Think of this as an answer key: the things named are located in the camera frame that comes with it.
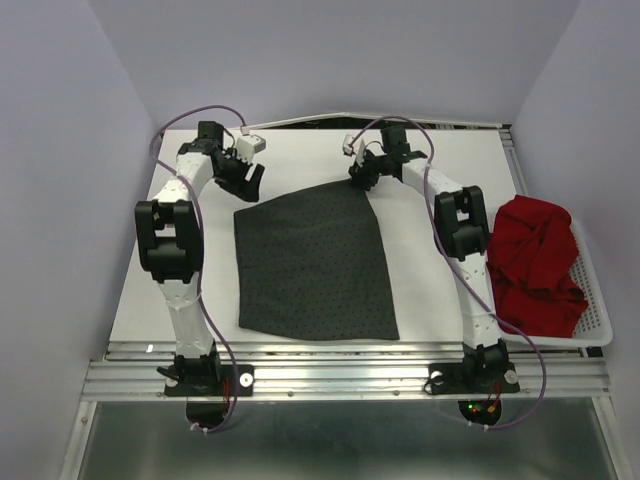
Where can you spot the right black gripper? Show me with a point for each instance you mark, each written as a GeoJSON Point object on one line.
{"type": "Point", "coordinates": [358, 174]}

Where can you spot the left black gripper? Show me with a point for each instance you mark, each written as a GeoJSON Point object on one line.
{"type": "Point", "coordinates": [251, 192]}

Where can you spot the dark grey dotted skirt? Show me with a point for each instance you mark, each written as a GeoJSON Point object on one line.
{"type": "Point", "coordinates": [312, 267]}

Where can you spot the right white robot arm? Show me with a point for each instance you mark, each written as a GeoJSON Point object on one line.
{"type": "Point", "coordinates": [461, 233]}

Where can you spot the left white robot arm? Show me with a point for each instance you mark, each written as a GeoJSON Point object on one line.
{"type": "Point", "coordinates": [171, 248]}

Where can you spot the red skirt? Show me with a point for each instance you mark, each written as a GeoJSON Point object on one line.
{"type": "Point", "coordinates": [530, 254]}

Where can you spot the white plastic basket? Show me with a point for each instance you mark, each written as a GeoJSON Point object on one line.
{"type": "Point", "coordinates": [592, 329]}

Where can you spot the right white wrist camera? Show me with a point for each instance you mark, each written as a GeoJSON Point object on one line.
{"type": "Point", "coordinates": [355, 148]}

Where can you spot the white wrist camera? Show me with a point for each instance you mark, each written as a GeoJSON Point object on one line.
{"type": "Point", "coordinates": [355, 148]}
{"type": "Point", "coordinates": [247, 146]}

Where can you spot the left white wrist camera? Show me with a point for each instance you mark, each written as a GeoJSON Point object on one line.
{"type": "Point", "coordinates": [247, 146]}

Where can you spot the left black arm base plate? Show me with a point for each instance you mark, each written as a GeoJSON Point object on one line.
{"type": "Point", "coordinates": [213, 387]}

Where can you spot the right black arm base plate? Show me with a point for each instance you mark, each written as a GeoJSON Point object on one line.
{"type": "Point", "coordinates": [452, 379]}

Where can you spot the aluminium rail frame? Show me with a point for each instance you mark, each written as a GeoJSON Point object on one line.
{"type": "Point", "coordinates": [341, 409]}

